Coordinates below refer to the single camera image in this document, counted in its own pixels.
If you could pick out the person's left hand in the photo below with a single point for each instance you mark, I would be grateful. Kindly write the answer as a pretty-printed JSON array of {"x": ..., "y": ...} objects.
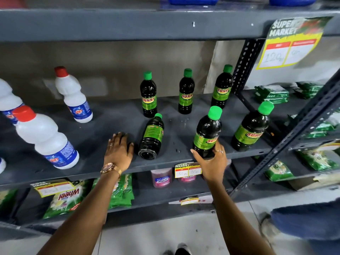
[{"x": 118, "y": 154}]

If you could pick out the person's right hand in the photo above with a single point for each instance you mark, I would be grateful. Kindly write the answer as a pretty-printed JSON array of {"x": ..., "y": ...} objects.
[{"x": 213, "y": 167}]

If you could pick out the person's left thumb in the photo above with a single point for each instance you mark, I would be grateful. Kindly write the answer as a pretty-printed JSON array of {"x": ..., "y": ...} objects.
[{"x": 131, "y": 150}]

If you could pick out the person's right thumb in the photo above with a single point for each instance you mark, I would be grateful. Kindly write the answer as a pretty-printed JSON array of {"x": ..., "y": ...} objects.
[{"x": 196, "y": 154}]

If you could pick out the dark bottle with green cap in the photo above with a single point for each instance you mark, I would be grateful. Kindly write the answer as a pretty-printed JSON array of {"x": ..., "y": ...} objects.
[
  {"x": 222, "y": 87},
  {"x": 186, "y": 92},
  {"x": 148, "y": 95},
  {"x": 251, "y": 127},
  {"x": 207, "y": 132},
  {"x": 152, "y": 135}
]

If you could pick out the person's right forearm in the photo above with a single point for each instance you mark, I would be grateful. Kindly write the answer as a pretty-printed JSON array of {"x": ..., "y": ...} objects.
[{"x": 233, "y": 220}]

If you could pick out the person's left forearm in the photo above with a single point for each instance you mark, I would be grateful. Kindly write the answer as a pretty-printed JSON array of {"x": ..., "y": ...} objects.
[{"x": 79, "y": 217}]

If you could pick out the small yellow price label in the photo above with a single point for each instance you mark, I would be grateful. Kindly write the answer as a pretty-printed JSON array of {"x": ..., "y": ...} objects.
[
  {"x": 187, "y": 170},
  {"x": 189, "y": 200},
  {"x": 54, "y": 188}
]

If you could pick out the rose gold wristwatch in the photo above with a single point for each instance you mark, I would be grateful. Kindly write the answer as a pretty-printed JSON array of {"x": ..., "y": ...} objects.
[{"x": 110, "y": 168}]

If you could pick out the grey metal shelf rack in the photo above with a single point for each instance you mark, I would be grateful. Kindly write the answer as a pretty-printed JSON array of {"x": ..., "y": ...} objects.
[{"x": 111, "y": 122}]

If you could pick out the green detergent powder packet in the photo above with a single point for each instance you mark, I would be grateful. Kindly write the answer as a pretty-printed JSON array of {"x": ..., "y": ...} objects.
[
  {"x": 66, "y": 203},
  {"x": 6, "y": 200},
  {"x": 121, "y": 192}
]

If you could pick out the brown cardboard back panel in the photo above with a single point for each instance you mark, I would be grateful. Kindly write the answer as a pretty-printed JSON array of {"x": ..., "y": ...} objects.
[{"x": 106, "y": 69}]

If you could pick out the person's black shoe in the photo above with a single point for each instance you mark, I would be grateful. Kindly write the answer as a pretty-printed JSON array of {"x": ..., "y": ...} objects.
[{"x": 183, "y": 249}]

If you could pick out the green wrapped soap packs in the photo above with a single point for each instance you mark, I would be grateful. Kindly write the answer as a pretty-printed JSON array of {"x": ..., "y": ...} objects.
[
  {"x": 309, "y": 88},
  {"x": 272, "y": 93}
]

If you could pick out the grey slotted-angle shelf rack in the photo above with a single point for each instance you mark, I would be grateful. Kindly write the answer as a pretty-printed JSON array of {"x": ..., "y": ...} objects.
[{"x": 305, "y": 121}]

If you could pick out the flat cardboard piece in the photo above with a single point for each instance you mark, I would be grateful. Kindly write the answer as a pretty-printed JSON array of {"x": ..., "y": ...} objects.
[{"x": 316, "y": 181}]

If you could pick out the large yellow price sign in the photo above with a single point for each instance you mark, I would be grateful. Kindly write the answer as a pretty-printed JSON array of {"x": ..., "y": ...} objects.
[{"x": 291, "y": 42}]

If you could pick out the blue plastic container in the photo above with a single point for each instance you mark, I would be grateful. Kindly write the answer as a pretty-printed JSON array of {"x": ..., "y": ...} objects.
[
  {"x": 193, "y": 0},
  {"x": 292, "y": 1}
]

